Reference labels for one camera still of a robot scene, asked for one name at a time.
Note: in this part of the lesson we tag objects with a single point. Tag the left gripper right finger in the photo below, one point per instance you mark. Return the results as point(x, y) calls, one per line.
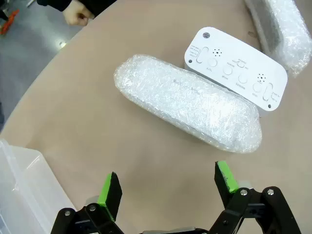
point(224, 180)

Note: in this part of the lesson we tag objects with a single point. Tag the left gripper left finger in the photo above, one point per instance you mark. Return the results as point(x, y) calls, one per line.
point(113, 195)

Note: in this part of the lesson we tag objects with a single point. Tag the bubble-wrapped clock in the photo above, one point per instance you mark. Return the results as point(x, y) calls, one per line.
point(287, 31)
point(182, 102)

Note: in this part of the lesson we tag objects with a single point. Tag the white unwrapped alarm clock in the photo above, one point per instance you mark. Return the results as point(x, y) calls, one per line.
point(239, 58)

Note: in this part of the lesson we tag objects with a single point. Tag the person's right forearm black sleeve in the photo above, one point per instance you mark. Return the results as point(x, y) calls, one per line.
point(97, 6)

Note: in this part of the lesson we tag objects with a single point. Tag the person's right hand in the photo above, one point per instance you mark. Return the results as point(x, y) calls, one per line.
point(78, 15)

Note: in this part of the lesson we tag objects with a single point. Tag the clear plastic storage bin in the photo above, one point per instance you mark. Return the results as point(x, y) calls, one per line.
point(24, 190)

